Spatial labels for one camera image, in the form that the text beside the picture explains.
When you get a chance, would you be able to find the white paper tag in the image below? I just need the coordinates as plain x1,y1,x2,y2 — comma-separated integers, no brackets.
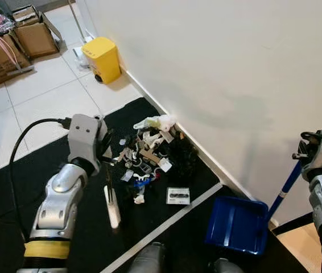
158,158,174,173

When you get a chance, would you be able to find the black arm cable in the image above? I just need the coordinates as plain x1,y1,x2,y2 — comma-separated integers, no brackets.
9,117,72,241
299,131,322,153

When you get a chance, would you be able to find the black and white broom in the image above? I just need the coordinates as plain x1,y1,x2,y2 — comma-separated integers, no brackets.
93,114,122,230

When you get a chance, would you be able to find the grey right robot leg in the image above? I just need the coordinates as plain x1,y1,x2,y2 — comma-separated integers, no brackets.
209,257,245,273

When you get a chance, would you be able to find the white crumpled plastic glove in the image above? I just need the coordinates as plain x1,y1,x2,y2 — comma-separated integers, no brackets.
133,114,177,133

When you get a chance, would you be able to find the yellow wheeled bin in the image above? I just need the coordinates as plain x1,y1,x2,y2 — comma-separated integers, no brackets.
82,37,122,85

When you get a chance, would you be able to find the black floor mat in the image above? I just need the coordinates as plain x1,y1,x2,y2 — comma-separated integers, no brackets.
0,98,308,273

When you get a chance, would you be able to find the blue trash scrap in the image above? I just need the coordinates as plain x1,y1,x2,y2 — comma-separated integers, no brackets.
133,177,151,189

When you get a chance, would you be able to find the brown cardboard strip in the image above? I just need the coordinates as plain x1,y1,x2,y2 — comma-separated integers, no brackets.
138,148,162,166

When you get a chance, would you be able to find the small white trash scrap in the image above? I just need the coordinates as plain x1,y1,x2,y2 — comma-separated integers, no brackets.
132,193,146,206

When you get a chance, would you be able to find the white card with black print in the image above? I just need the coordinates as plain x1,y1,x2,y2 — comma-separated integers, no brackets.
166,187,191,205

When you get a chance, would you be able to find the white flat device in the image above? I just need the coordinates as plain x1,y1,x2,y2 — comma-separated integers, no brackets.
72,38,93,70

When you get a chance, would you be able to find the grey robot leg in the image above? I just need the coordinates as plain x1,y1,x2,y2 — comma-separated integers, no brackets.
128,242,168,273
209,257,245,273

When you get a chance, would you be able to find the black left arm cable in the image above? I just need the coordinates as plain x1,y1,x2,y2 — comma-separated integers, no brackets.
9,117,72,241

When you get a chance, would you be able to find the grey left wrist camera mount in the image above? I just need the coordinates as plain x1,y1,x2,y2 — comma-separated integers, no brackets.
68,114,108,171

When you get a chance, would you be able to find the black trash lump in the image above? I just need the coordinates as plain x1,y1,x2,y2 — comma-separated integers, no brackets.
167,134,199,186

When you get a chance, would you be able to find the grey left robot leg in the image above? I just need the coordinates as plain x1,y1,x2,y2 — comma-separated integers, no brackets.
128,242,168,273

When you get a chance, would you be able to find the thin metal pole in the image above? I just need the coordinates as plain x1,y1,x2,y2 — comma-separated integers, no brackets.
67,0,89,47

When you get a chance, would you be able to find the blue long-handled dustpan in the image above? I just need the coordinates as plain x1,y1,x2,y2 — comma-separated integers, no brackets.
205,161,303,256

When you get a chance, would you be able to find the small brown cardboard box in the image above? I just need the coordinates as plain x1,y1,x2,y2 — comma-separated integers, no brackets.
10,6,60,59

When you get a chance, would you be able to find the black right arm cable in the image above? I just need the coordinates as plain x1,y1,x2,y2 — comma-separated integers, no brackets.
299,131,322,153

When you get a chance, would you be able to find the pink ribbon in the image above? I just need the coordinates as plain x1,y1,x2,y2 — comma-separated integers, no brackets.
0,16,22,70

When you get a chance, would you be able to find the white floor strip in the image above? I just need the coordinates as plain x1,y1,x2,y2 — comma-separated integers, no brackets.
100,183,225,273

